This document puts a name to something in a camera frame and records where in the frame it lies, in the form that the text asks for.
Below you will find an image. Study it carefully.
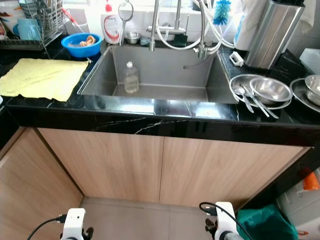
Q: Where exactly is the chrome spring kitchen faucet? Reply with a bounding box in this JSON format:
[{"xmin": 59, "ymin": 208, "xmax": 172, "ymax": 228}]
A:
[{"xmin": 147, "ymin": 0, "xmax": 223, "ymax": 60}]

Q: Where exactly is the clear plastic bottle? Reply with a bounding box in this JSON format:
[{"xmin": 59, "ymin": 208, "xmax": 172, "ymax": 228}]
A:
[{"xmin": 124, "ymin": 61, "xmax": 140, "ymax": 94}]

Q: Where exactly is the yellow microfibre cloth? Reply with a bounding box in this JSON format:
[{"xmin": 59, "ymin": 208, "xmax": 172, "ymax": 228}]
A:
[{"xmin": 0, "ymin": 58, "xmax": 89, "ymax": 102}]

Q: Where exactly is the dark green sponge holder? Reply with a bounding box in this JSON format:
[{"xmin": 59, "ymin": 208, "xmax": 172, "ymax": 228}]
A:
[{"xmin": 172, "ymin": 33, "xmax": 188, "ymax": 48}]

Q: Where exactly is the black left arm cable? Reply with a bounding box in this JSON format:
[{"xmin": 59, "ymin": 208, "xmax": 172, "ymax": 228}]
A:
[{"xmin": 26, "ymin": 215, "xmax": 68, "ymax": 240}]

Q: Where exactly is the steel wire dish rack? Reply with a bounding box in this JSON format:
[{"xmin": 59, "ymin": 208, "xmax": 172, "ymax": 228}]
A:
[{"xmin": 0, "ymin": 0, "xmax": 64, "ymax": 51}]

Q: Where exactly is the white plastic bin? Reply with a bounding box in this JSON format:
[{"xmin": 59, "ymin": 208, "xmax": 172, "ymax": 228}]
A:
[{"xmin": 275, "ymin": 180, "xmax": 320, "ymax": 240}]

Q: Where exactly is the blue bottle brush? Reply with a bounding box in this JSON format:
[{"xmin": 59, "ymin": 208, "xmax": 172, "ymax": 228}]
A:
[{"xmin": 212, "ymin": 0, "xmax": 232, "ymax": 26}]

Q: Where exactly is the green plastic bag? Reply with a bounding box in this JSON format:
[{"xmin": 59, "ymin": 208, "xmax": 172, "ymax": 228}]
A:
[{"xmin": 236, "ymin": 204, "xmax": 298, "ymax": 240}]

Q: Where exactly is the small white plastic gadget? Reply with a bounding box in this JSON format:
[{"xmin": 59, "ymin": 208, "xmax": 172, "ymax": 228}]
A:
[{"xmin": 229, "ymin": 51, "xmax": 245, "ymax": 67}]

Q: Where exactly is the white dish soap pump bottle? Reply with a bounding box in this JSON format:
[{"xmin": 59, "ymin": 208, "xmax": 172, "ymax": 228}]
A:
[{"xmin": 100, "ymin": 2, "xmax": 123, "ymax": 46}]

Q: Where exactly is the teal mug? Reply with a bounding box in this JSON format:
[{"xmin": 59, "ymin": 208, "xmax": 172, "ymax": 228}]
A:
[{"xmin": 17, "ymin": 18, "xmax": 42, "ymax": 41}]

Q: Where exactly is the steel bowl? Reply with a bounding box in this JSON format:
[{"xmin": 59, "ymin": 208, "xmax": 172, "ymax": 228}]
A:
[
  {"xmin": 304, "ymin": 74, "xmax": 320, "ymax": 107},
  {"xmin": 250, "ymin": 76, "xmax": 293, "ymax": 106}
]

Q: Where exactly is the white spray bottle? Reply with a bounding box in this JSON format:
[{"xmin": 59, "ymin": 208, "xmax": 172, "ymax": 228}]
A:
[{"xmin": 85, "ymin": 5, "xmax": 105, "ymax": 38}]

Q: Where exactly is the stainless steel sink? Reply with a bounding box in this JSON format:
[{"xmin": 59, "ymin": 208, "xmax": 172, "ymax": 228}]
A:
[{"xmin": 77, "ymin": 44, "xmax": 240, "ymax": 105}]

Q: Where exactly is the blue plastic bowl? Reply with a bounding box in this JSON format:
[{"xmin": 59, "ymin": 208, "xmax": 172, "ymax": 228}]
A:
[{"xmin": 61, "ymin": 33, "xmax": 103, "ymax": 59}]

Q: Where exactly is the white flexible hose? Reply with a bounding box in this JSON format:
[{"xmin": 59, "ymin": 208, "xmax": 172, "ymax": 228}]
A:
[{"xmin": 155, "ymin": 0, "xmax": 236, "ymax": 51}]

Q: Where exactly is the orange plastic item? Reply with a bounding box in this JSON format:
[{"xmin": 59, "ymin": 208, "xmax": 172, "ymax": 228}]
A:
[{"xmin": 302, "ymin": 170, "xmax": 320, "ymax": 191}]

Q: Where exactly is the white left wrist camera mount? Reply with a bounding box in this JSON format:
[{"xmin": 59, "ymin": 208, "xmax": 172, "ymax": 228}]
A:
[{"xmin": 62, "ymin": 208, "xmax": 87, "ymax": 240}]

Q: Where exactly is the tall steel knife block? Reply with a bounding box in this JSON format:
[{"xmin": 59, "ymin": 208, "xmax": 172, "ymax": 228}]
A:
[{"xmin": 245, "ymin": 0, "xmax": 306, "ymax": 70}]

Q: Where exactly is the steel spoon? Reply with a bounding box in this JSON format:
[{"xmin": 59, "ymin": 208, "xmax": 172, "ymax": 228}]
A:
[
  {"xmin": 236, "ymin": 85, "xmax": 256, "ymax": 114},
  {"xmin": 244, "ymin": 86, "xmax": 280, "ymax": 120}
]

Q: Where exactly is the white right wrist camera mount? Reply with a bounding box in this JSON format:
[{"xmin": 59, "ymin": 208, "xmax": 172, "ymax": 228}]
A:
[{"xmin": 215, "ymin": 201, "xmax": 241, "ymax": 240}]

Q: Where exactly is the light wood cabinet door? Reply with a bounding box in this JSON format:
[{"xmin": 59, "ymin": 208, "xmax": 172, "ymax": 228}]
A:
[
  {"xmin": 159, "ymin": 136, "xmax": 311, "ymax": 210},
  {"xmin": 37, "ymin": 128, "xmax": 165, "ymax": 203}
]

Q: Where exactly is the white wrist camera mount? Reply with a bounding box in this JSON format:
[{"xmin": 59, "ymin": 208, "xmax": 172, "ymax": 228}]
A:
[
  {"xmin": 62, "ymin": 208, "xmax": 87, "ymax": 240},
  {"xmin": 215, "ymin": 201, "xmax": 241, "ymax": 240}
]

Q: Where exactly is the white boxy appliance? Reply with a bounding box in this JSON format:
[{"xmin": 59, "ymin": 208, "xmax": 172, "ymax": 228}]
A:
[{"xmin": 299, "ymin": 47, "xmax": 320, "ymax": 76}]

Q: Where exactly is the red handled brush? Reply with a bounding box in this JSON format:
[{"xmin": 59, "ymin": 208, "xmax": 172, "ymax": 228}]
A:
[{"xmin": 61, "ymin": 7, "xmax": 86, "ymax": 28}]

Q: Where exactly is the round wire strainer with handle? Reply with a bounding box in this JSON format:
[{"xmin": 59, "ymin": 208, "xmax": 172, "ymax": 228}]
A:
[{"xmin": 118, "ymin": 0, "xmax": 135, "ymax": 47}]

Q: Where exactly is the white ceramic bowl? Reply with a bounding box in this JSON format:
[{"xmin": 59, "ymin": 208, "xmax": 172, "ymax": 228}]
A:
[{"xmin": 0, "ymin": 0, "xmax": 26, "ymax": 36}]

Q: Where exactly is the round steel plate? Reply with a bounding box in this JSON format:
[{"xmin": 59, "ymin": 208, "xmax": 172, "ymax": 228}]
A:
[
  {"xmin": 229, "ymin": 74, "xmax": 293, "ymax": 110},
  {"xmin": 290, "ymin": 77, "xmax": 320, "ymax": 114}
]

